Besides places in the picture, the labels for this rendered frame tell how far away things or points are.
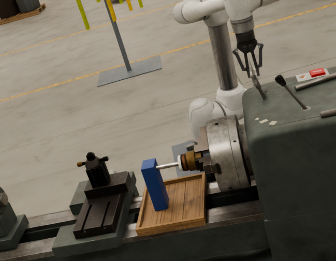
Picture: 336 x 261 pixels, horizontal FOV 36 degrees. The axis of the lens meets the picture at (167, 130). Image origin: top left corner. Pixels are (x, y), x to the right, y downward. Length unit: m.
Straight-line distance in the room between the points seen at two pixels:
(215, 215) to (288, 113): 0.55
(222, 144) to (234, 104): 0.79
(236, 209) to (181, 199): 0.27
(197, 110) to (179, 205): 0.65
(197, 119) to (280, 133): 0.91
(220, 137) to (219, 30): 0.77
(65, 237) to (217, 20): 1.27
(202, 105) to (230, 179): 0.76
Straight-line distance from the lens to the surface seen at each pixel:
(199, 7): 2.41
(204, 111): 2.78
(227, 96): 2.83
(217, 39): 2.71
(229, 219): 2.21
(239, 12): 2.08
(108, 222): 2.25
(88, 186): 2.47
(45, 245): 2.49
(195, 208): 2.29
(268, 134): 1.96
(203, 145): 2.23
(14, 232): 2.59
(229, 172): 2.09
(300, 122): 1.97
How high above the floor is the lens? 2.17
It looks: 25 degrees down
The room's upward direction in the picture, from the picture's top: 17 degrees counter-clockwise
